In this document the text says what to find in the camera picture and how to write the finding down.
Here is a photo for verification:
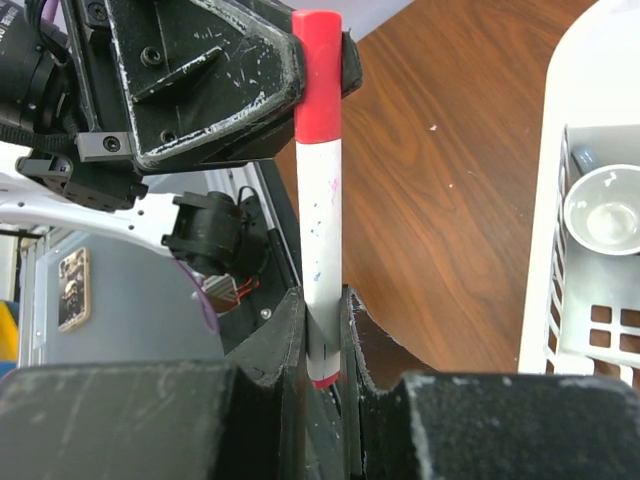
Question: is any small white cup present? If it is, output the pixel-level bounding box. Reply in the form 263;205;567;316
564;147;639;256

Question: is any red pen cap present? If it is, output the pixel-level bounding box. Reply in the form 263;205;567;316
292;10;342;145

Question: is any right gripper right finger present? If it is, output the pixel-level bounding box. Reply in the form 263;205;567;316
339;287;639;479

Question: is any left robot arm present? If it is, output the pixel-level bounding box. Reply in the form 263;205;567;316
1;1;312;280

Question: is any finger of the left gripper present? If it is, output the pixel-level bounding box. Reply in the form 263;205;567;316
341;31;362;98

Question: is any white plastic dish basket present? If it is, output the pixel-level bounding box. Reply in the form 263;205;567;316
518;1;639;386

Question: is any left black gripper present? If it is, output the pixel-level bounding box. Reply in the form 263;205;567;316
62;1;305;173

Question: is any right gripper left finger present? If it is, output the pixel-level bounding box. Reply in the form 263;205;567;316
1;288;306;479

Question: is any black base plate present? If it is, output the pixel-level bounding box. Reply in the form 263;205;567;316
212;161;301;354

